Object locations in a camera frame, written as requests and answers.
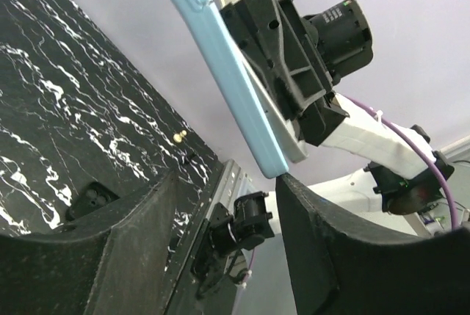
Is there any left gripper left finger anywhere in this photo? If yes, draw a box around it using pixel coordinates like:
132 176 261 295
1 171 178 314

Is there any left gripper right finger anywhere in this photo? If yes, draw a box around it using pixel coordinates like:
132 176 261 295
275 174 469 314

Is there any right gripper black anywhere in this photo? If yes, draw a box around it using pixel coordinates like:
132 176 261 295
222 0 349 146

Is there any black phone case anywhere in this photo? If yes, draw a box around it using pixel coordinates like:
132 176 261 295
65 181 120 222

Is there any light blue phone case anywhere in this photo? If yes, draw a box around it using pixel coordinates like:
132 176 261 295
171 0 289 178

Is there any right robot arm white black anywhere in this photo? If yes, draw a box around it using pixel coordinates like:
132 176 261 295
217 0 454 215

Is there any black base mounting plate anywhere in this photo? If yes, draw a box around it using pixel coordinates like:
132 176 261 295
161 182 258 315

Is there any small cream peg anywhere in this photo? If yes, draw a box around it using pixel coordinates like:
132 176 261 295
173 130 187 144

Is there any aluminium frame rail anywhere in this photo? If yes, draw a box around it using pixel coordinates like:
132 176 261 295
204 159 256 220

